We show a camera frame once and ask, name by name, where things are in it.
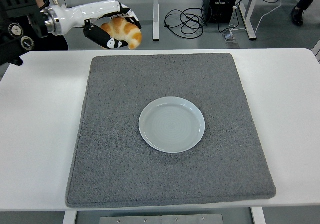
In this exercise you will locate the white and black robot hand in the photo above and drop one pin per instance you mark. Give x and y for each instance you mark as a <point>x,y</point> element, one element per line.
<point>80,12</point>

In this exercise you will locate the person's hand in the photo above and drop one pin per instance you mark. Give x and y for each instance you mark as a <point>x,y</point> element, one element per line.
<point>42,2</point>

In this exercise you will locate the golden croissant bread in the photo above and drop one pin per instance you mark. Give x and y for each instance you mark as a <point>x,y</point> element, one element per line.
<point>125,29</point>

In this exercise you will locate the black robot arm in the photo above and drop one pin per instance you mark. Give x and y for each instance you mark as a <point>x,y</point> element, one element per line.
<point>15,6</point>

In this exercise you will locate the pale blue round plate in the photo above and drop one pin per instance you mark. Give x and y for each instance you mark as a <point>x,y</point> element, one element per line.
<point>172,125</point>

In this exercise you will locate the grey metal plate with screws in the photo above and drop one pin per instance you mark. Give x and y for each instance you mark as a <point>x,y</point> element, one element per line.
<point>160,220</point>

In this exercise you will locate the person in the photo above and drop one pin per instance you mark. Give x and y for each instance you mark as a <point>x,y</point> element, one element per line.
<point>50,42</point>

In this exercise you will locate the straight white desk leg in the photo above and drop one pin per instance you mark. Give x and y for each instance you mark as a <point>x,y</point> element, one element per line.
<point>156,21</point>

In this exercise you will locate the black computer tower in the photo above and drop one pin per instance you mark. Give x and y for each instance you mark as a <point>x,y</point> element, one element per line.
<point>220,1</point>

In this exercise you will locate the metal floor socket box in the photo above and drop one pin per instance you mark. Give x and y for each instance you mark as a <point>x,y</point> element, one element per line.
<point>228,37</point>

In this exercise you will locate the slanted white desk leg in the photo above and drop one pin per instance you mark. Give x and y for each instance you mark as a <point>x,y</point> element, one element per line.
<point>251,32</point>

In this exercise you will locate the grey fabric mat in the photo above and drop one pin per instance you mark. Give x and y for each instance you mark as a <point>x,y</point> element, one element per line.
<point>175,179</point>

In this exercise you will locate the white table leg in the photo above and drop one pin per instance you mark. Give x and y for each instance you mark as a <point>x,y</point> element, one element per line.
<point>68,217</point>
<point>258,216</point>

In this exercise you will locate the white fabric with black seams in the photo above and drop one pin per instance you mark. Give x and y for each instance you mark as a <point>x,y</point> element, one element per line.
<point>317,50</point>

